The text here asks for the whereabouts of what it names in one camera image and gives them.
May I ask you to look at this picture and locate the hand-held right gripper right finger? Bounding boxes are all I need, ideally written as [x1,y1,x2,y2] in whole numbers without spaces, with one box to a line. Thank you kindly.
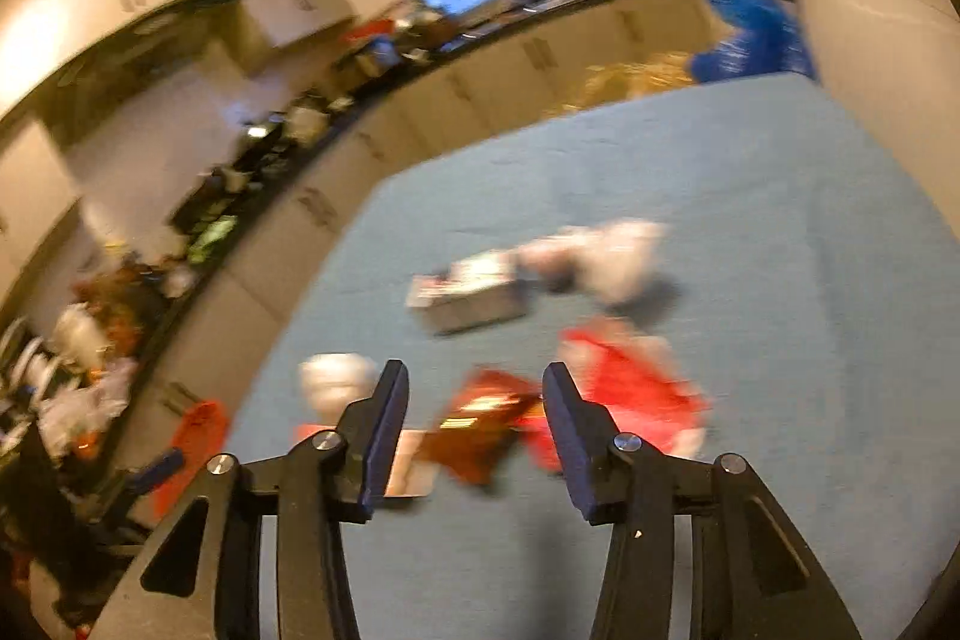
[541,361,863,640]

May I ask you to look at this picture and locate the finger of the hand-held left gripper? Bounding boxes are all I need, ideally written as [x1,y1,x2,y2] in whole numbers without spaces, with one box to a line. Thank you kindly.
[90,449,185,525]

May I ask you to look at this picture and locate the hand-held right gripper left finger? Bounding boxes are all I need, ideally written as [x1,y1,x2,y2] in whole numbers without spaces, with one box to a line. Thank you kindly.
[90,359,412,640]

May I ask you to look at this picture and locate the orange mesh basket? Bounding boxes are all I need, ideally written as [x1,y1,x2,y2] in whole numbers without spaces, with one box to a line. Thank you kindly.
[150,400,228,521]

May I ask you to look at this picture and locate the red-brown snack wrapper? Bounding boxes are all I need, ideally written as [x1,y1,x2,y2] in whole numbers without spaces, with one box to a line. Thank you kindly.
[416,368,545,487]

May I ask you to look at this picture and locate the red and white paper packet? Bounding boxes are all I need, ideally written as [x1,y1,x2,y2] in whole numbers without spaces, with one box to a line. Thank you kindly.
[294,421,440,500]

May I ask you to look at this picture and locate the white striped plastic bag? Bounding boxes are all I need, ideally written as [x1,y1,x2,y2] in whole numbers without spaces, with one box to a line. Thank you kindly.
[298,351,380,423]

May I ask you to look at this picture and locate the torn red paper packet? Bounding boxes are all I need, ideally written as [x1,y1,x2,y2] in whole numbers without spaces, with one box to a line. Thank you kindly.
[559,317,713,461]

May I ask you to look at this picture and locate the crumpled clear plastic bags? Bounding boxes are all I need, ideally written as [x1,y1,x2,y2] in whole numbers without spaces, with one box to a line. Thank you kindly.
[34,302,143,461]

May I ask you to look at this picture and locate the small printed carton box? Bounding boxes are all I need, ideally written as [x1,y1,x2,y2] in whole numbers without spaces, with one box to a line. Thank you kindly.
[405,254,530,337]

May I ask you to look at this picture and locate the black kitchen countertop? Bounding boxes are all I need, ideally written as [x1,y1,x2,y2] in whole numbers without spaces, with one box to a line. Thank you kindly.
[0,0,691,386]

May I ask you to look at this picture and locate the beige lower kitchen cabinets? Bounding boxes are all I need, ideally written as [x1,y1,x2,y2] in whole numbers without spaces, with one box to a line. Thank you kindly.
[97,0,713,483]

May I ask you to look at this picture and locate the yellow plastic bag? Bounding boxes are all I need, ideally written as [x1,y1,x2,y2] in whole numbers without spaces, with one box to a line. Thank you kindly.
[577,51,698,109]

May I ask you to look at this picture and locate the blue plastic bag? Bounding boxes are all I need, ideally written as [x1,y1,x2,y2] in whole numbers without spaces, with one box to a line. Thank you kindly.
[690,0,818,85]

